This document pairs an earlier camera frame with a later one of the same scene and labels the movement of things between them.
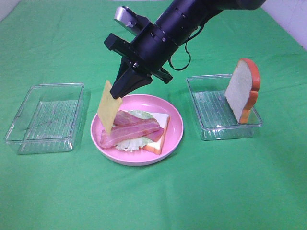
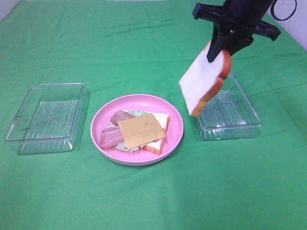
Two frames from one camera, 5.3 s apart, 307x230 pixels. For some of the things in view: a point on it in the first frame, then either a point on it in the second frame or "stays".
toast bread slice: [242, 92] to [204, 78]
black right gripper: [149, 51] to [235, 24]
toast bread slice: [156, 147] stays
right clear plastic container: [212, 111] stays
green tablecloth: [253, 184] stays
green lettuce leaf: [135, 144] stays
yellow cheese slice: [109, 107] to [141, 131]
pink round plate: [150, 104] stays
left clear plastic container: [47, 119] stays
